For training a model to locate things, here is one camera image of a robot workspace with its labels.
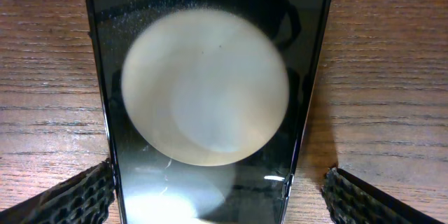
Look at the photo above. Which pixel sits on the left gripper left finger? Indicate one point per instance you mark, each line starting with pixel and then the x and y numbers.
pixel 84 198

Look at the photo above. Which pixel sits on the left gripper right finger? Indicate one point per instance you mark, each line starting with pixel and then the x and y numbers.
pixel 352 200

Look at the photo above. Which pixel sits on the black Samsung Galaxy smartphone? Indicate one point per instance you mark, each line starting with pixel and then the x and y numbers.
pixel 205 103

